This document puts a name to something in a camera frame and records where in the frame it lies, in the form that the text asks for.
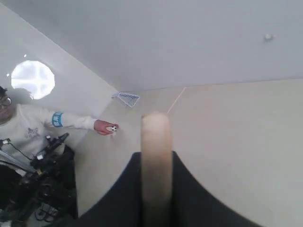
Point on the person in white sweatshirt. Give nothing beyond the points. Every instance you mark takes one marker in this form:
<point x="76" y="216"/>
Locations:
<point x="26" y="126"/>

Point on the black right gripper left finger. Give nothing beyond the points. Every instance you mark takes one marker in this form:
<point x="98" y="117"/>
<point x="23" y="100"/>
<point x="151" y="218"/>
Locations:
<point x="121" y="206"/>

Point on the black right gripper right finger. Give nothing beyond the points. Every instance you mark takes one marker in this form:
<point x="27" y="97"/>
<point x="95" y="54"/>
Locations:
<point x="193" y="206"/>

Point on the black camera rig equipment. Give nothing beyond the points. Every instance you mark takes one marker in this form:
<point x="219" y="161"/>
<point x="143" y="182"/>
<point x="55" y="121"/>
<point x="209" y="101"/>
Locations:
<point x="44" y="188"/>

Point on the round white ceiling light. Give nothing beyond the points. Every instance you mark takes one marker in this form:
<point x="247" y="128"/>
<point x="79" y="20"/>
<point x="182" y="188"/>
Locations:
<point x="35" y="77"/>

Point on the person's bare hand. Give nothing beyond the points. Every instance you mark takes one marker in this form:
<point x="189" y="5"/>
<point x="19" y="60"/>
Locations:
<point x="101" y="127"/>

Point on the wooden paint brush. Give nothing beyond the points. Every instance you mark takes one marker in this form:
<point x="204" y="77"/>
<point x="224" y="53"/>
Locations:
<point x="156" y="169"/>

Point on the small toy soccer ball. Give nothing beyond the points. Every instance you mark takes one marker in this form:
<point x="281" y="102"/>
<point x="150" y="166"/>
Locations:
<point x="112" y="128"/>

